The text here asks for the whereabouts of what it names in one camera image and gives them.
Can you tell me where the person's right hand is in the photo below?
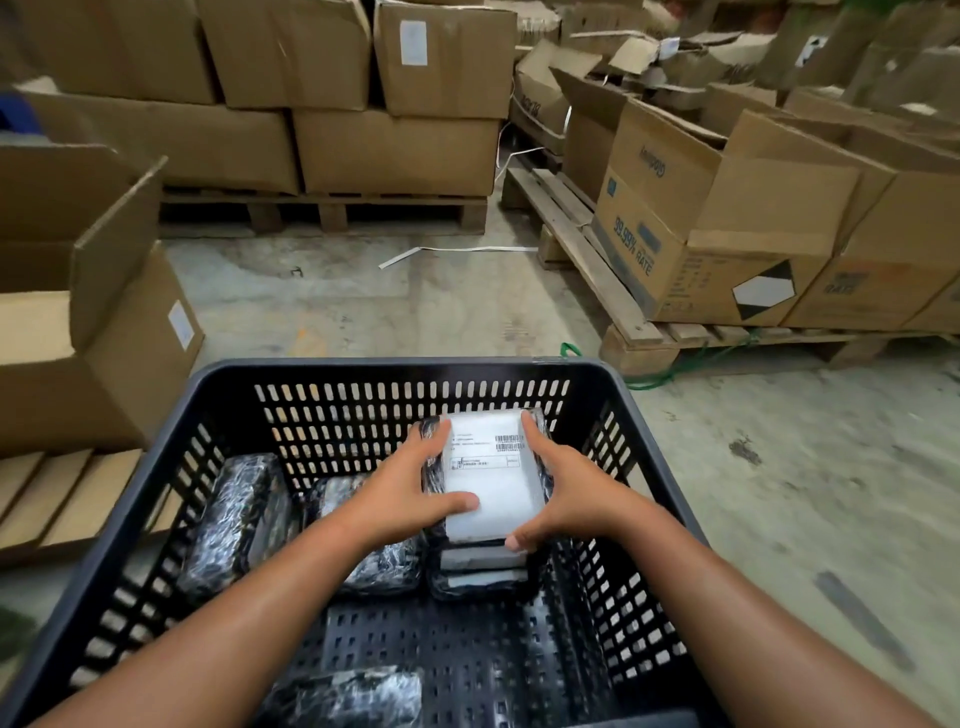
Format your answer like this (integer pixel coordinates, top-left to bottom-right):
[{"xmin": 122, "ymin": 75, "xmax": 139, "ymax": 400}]
[{"xmin": 504, "ymin": 411, "xmax": 663, "ymax": 555}]

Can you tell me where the person's left hand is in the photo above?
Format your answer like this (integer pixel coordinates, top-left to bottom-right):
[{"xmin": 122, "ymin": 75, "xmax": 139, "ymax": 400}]
[{"xmin": 333, "ymin": 417, "xmax": 482, "ymax": 557}]

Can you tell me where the white-labelled parcel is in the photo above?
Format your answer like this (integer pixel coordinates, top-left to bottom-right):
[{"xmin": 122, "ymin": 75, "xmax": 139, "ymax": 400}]
[{"xmin": 418, "ymin": 407, "xmax": 556, "ymax": 546}]

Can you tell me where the person's left forearm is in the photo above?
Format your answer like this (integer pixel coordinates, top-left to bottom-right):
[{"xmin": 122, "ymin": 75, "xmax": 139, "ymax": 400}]
[{"xmin": 28, "ymin": 514, "xmax": 360, "ymax": 728}]

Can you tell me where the person's right forearm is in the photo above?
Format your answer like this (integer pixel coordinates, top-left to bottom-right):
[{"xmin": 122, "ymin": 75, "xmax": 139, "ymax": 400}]
[{"xmin": 618, "ymin": 502, "xmax": 940, "ymax": 728}]

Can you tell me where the black plastic crate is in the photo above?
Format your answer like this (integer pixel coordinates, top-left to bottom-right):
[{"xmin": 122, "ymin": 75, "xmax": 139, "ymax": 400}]
[{"xmin": 0, "ymin": 357, "xmax": 735, "ymax": 728}]

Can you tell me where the wooden pallet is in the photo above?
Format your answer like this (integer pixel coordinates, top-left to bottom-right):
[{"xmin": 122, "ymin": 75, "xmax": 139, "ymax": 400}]
[
  {"xmin": 501, "ymin": 165, "xmax": 960, "ymax": 378},
  {"xmin": 0, "ymin": 447, "xmax": 186, "ymax": 569},
  {"xmin": 159, "ymin": 186, "xmax": 490, "ymax": 237}
]

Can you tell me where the open box with diamond label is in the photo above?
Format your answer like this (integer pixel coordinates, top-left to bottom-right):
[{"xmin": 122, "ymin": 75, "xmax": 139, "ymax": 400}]
[{"xmin": 591, "ymin": 97, "xmax": 862, "ymax": 328}]

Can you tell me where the closed cardboard box white label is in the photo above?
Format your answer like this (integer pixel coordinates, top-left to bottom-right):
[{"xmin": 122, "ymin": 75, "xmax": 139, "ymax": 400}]
[{"xmin": 372, "ymin": 0, "xmax": 519, "ymax": 122}]

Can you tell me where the large open cardboard box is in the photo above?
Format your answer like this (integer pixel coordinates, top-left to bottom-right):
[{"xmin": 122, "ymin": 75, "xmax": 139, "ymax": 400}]
[{"xmin": 722, "ymin": 109, "xmax": 960, "ymax": 333}]

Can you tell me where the pile of cardboard boxes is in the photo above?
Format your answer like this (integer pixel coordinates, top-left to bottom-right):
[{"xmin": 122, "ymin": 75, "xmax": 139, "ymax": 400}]
[{"xmin": 514, "ymin": 0, "xmax": 960, "ymax": 144}]

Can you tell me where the blue object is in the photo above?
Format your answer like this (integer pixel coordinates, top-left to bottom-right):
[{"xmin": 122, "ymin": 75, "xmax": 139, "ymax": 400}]
[{"xmin": 0, "ymin": 90, "xmax": 42, "ymax": 138}]

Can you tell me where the green cord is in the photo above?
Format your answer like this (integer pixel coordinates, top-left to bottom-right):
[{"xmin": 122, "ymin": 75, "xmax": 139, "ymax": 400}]
[{"xmin": 559, "ymin": 335, "xmax": 760, "ymax": 392}]

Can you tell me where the white packing strap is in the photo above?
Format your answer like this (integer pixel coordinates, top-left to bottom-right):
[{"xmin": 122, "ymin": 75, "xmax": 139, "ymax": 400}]
[
  {"xmin": 378, "ymin": 244, "xmax": 540, "ymax": 270},
  {"xmin": 493, "ymin": 105, "xmax": 573, "ymax": 183}
]

